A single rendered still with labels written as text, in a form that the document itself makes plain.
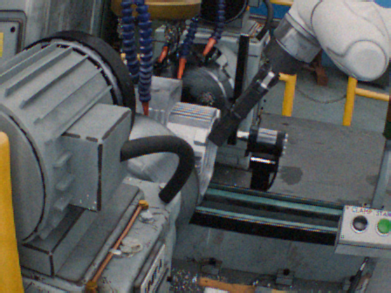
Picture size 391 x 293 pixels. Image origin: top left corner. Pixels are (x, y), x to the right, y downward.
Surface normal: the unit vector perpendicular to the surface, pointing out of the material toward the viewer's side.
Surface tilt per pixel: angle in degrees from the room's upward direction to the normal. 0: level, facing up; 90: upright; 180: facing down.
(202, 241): 90
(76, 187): 90
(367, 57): 105
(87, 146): 90
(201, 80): 90
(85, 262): 0
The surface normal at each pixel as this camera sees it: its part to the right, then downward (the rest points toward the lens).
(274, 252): -0.22, 0.36
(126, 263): 0.11, -0.91
